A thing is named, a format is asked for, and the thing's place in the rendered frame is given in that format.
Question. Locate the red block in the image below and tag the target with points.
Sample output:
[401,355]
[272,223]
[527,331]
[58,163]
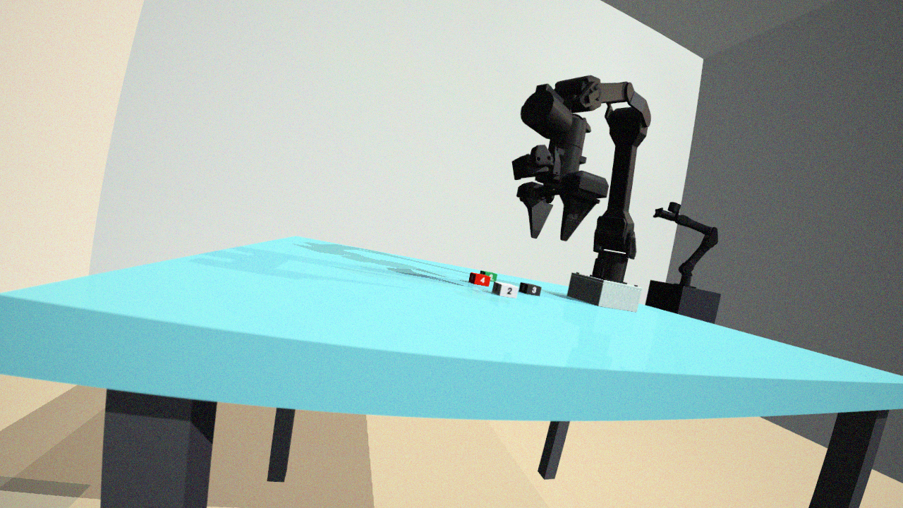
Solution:
[479,279]

